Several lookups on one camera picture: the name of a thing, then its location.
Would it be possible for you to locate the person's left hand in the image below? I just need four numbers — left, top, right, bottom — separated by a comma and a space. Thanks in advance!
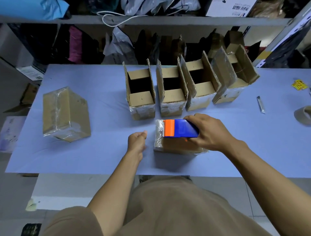
127, 130, 148, 159

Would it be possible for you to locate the person's right hand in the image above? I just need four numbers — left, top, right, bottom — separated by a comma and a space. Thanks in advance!
183, 113, 238, 153

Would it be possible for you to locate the blue orange tape dispenser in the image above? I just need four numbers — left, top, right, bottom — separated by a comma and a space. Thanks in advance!
162, 119, 200, 142

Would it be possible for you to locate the person's right forearm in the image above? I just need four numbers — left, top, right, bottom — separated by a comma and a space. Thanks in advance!
222, 140, 311, 236

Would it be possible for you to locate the person's left forearm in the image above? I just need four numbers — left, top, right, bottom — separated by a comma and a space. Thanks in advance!
86, 149, 144, 236

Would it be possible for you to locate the small taped cardboard box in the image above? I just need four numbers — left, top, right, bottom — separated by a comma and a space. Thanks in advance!
153, 119, 209, 156

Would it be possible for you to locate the open cardboard box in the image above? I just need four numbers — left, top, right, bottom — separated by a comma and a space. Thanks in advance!
179, 50, 222, 112
210, 44, 260, 105
122, 59, 156, 121
155, 57, 189, 118

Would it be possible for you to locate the blue table cover sheet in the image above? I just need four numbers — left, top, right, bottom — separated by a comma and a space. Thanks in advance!
5, 64, 311, 178

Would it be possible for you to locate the person's tan shirt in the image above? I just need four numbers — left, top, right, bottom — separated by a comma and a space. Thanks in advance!
40, 175, 273, 236

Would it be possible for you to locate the large taped closed cardboard box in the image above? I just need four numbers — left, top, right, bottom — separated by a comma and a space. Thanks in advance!
43, 87, 92, 143

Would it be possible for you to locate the grey plastic mailer bag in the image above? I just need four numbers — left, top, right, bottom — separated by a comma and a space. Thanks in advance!
103, 26, 139, 65

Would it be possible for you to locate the row of black packets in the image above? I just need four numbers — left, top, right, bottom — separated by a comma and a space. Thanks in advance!
134, 29, 262, 65

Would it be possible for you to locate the beige tape roll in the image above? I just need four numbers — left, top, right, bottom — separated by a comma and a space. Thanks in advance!
294, 105, 311, 126

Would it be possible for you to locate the pink garment packet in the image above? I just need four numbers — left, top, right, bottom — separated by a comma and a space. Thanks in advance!
68, 25, 85, 64

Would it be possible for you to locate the grey metal shelf rack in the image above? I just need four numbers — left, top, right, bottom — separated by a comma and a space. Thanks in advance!
0, 0, 311, 69

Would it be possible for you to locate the flat cardboard piece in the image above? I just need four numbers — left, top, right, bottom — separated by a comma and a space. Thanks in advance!
3, 82, 39, 114

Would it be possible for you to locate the pile of grey plastic bags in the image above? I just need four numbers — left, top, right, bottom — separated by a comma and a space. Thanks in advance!
120, 0, 202, 16

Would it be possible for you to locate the large black bag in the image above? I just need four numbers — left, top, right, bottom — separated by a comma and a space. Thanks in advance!
263, 24, 311, 69

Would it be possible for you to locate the crumpled paper scrap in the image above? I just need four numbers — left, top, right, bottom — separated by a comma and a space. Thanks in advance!
25, 199, 37, 212

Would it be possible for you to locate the pale purple paper sheet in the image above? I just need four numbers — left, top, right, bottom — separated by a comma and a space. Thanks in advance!
0, 116, 27, 153

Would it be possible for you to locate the pile of black bags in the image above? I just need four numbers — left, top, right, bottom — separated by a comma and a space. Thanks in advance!
9, 23, 71, 71

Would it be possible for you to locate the white printed box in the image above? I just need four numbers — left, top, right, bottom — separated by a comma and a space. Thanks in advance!
206, 0, 258, 18

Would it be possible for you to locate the black packet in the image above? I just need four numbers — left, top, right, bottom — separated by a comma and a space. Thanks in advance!
20, 223, 42, 236

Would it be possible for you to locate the brown bag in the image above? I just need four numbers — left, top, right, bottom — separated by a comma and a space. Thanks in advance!
250, 0, 292, 19

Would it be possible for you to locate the white storage box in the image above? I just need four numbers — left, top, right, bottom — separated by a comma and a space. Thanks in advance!
0, 23, 34, 69

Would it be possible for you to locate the blue plastic bag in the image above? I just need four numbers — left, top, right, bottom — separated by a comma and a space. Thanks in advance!
0, 0, 70, 21

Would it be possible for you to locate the white cable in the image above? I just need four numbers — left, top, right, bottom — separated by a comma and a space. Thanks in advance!
97, 11, 149, 27

